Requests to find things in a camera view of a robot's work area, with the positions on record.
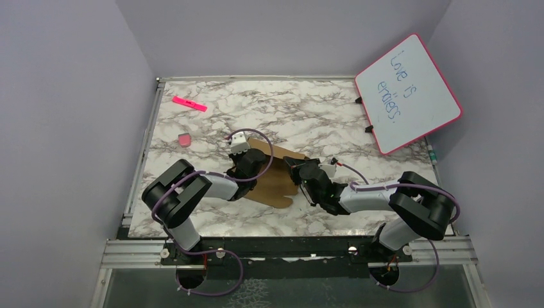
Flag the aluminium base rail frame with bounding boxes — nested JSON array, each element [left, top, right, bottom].
[[92, 77, 485, 307]]

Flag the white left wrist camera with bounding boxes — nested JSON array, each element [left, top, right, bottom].
[[228, 132, 251, 155]]

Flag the pink eraser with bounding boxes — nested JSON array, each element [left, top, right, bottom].
[[178, 133, 192, 148]]

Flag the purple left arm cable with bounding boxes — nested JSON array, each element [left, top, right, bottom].
[[151, 128, 275, 297]]

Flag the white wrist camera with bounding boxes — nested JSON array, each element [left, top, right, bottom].
[[319, 164, 337, 178], [228, 132, 251, 155]]

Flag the pink framed whiteboard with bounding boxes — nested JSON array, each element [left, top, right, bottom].
[[355, 33, 463, 155]]

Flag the pink highlighter marker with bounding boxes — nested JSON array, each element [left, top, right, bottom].
[[172, 96, 208, 112]]

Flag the green capped marker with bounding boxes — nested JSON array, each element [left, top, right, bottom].
[[427, 144, 438, 165]]

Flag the brown cardboard box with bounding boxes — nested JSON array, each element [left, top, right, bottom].
[[244, 146, 308, 209]]

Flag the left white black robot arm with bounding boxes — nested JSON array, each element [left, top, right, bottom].
[[141, 149, 272, 264]]

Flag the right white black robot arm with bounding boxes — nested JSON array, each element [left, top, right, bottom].
[[284, 157, 460, 261]]

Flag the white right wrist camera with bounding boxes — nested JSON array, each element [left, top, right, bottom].
[[319, 164, 337, 178]]

